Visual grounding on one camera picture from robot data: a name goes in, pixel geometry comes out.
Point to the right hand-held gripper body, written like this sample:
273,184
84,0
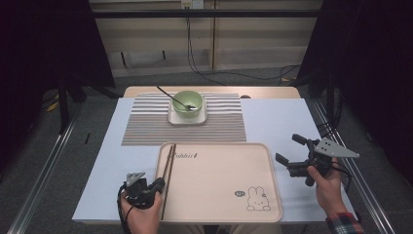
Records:
332,149

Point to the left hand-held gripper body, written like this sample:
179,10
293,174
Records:
138,190

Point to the beige tray with rabbit print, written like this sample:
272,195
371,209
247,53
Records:
211,182

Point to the white square plate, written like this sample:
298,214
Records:
195,120

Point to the metal spoon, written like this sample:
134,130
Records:
192,107

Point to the green bowl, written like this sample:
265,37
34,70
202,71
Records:
191,97

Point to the person's left hand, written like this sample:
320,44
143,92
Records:
142,217

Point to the person's right hand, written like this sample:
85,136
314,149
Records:
329,191

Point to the white table cover sheet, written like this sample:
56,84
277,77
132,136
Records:
276,123

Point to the black metal stand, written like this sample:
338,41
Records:
63,104
330,97

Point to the wooden table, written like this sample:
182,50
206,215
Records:
269,92

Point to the striped placemat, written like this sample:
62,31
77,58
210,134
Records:
220,126

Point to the black curtain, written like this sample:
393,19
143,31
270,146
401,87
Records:
373,81
42,65

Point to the yellow tape strip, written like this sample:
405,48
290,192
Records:
52,106

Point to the black crossbar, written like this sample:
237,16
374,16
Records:
227,13

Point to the metal floor rail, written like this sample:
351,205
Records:
42,169
360,172

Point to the white wall outlet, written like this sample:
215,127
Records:
192,3

